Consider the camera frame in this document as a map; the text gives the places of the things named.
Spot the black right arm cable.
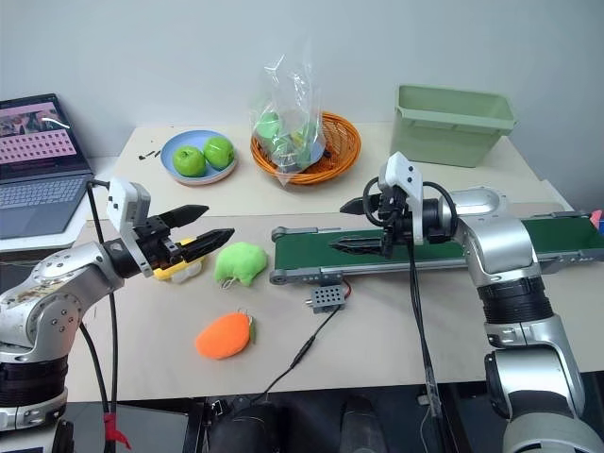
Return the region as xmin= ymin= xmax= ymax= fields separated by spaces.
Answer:
xmin=361 ymin=178 xmax=457 ymax=428

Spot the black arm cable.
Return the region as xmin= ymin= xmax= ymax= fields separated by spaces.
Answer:
xmin=77 ymin=177 xmax=125 ymax=453
xmin=361 ymin=178 xmax=457 ymax=428

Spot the light blue plate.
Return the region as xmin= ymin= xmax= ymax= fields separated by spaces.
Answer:
xmin=159 ymin=129 xmax=239 ymax=187

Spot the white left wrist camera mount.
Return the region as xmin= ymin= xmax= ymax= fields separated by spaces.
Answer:
xmin=105 ymin=177 xmax=155 ymax=278

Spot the black control box cable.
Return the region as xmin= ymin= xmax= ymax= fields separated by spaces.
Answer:
xmin=253 ymin=301 xmax=344 ymax=408

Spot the orange woven basket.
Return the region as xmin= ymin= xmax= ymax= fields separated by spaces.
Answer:
xmin=249 ymin=110 xmax=363 ymax=187

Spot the grey perforated control box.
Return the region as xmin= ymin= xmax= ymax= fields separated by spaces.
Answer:
xmin=304 ymin=285 xmax=348 ymax=317

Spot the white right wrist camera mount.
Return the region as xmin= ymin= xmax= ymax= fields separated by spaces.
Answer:
xmin=377 ymin=151 xmax=427 ymax=247

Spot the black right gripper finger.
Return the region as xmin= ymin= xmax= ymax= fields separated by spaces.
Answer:
xmin=339 ymin=193 xmax=379 ymax=217
xmin=329 ymin=235 xmax=386 ymax=257

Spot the clear plastic bag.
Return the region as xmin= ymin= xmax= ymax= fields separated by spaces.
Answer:
xmin=249 ymin=39 xmax=327 ymax=191

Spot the red tape on cable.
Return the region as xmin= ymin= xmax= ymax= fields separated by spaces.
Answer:
xmin=103 ymin=411 xmax=132 ymax=450

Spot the orange carrot plush toy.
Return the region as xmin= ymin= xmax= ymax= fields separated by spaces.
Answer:
xmin=194 ymin=309 xmax=259 ymax=361

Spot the light green plastic bin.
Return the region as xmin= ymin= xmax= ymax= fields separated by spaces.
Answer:
xmin=389 ymin=83 xmax=518 ymax=169

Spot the yellow white toy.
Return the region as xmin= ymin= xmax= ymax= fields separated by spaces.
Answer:
xmin=150 ymin=237 xmax=207 ymax=285

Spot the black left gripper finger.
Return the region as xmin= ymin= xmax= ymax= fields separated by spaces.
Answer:
xmin=158 ymin=204 xmax=210 ymax=228
xmin=180 ymin=227 xmax=236 ymax=261

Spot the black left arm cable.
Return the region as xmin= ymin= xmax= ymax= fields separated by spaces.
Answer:
xmin=77 ymin=177 xmax=125 ymax=453

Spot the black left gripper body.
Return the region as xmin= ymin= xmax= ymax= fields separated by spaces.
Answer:
xmin=134 ymin=215 xmax=184 ymax=272

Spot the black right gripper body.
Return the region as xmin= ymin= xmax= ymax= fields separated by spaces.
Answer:
xmin=375 ymin=182 xmax=416 ymax=260

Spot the green plush toy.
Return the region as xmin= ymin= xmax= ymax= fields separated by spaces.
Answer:
xmin=214 ymin=241 xmax=270 ymax=290

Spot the green apple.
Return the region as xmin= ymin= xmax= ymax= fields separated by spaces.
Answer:
xmin=203 ymin=136 xmax=236 ymax=172
xmin=172 ymin=145 xmax=208 ymax=177

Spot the green conveyor belt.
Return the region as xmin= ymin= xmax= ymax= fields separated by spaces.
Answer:
xmin=269 ymin=209 xmax=604 ymax=286

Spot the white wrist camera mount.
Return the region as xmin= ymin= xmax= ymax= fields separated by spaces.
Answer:
xmin=377 ymin=151 xmax=427 ymax=247
xmin=105 ymin=177 xmax=155 ymax=278

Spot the grey laptop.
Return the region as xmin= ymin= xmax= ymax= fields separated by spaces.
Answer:
xmin=0 ymin=92 xmax=96 ymax=240

